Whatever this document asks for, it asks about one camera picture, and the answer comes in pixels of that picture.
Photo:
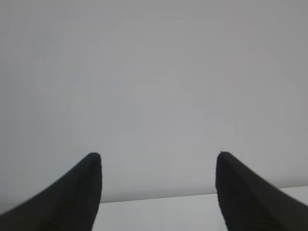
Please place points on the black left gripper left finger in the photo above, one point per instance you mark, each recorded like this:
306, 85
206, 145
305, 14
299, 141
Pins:
69, 204

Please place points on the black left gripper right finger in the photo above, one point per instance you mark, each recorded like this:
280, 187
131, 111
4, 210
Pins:
250, 203

